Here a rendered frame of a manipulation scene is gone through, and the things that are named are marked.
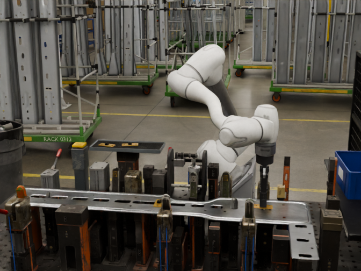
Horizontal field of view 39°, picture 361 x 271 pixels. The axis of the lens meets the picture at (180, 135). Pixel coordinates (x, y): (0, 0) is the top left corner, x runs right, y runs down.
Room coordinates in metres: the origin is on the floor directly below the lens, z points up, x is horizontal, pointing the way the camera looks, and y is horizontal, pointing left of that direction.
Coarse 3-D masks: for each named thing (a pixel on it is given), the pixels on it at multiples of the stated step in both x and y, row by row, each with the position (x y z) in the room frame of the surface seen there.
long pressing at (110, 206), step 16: (32, 192) 2.28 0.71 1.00; (64, 192) 2.28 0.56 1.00; (80, 192) 2.28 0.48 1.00; (96, 192) 2.27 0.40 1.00; (112, 192) 2.26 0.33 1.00; (96, 208) 2.10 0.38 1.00; (112, 208) 2.10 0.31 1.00; (128, 208) 2.09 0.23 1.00; (144, 208) 2.09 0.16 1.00; (176, 208) 2.09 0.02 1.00; (192, 208) 2.08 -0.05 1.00; (208, 208) 2.08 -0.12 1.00; (224, 208) 2.08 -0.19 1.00; (240, 208) 2.08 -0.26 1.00; (256, 208) 2.08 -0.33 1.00; (288, 208) 2.07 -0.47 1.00; (304, 208) 2.07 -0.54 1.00; (272, 224) 1.94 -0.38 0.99
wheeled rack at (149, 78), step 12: (156, 24) 10.22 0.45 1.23; (156, 36) 10.21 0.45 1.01; (156, 48) 10.21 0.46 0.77; (144, 60) 10.21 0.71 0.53; (156, 60) 10.15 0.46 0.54; (108, 72) 9.98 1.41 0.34; (156, 72) 10.20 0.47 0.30; (72, 84) 10.33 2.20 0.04; (108, 84) 9.36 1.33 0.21; (120, 84) 9.33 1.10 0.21; (132, 84) 9.31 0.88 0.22; (144, 84) 9.28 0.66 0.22
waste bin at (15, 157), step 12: (0, 120) 4.82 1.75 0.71; (0, 132) 4.37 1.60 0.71; (12, 132) 4.44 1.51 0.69; (0, 144) 4.38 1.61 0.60; (12, 144) 4.45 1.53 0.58; (24, 144) 4.66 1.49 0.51; (0, 156) 4.39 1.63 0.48; (12, 156) 4.46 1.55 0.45; (0, 168) 4.40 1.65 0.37; (12, 168) 4.46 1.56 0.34; (0, 180) 4.40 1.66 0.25; (12, 180) 4.46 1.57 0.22; (0, 192) 4.40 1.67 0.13; (12, 192) 4.46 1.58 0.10
